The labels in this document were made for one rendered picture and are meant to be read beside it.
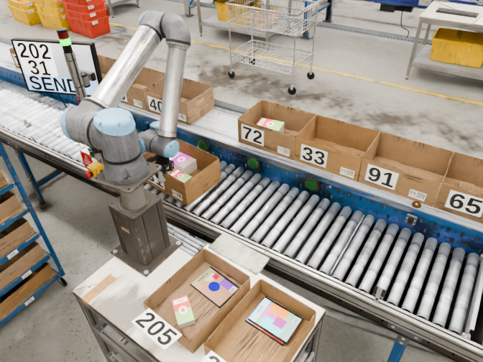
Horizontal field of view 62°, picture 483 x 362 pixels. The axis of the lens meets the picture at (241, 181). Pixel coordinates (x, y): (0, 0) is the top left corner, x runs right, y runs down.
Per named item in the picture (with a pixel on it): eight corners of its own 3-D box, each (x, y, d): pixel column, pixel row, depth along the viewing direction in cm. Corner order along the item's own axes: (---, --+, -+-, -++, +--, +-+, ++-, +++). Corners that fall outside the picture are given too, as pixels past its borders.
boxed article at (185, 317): (179, 329, 168) (177, 325, 166) (172, 304, 178) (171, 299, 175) (195, 324, 170) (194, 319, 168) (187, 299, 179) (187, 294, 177)
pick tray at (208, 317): (145, 316, 174) (141, 302, 168) (205, 261, 197) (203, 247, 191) (192, 355, 160) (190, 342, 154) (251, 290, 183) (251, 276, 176)
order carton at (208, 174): (142, 179, 247) (136, 157, 237) (177, 157, 265) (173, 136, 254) (187, 206, 228) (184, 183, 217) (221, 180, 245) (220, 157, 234)
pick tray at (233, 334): (204, 357, 159) (202, 344, 153) (260, 291, 182) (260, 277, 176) (263, 402, 145) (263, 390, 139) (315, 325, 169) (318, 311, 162)
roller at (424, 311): (412, 322, 174) (415, 316, 170) (439, 245, 207) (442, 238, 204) (425, 328, 171) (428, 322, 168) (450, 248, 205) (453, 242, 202)
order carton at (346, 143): (292, 161, 237) (295, 136, 226) (314, 137, 256) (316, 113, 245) (357, 182, 220) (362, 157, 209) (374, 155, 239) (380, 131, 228)
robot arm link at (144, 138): (146, 141, 195) (162, 131, 204) (128, 136, 200) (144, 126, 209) (149, 158, 200) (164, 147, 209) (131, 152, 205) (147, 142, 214)
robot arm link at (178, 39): (199, 16, 186) (180, 158, 202) (177, 14, 192) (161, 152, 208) (184, 11, 176) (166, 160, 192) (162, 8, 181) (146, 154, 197)
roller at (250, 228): (237, 240, 213) (236, 234, 210) (283, 187, 246) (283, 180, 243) (245, 244, 211) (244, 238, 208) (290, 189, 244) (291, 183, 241)
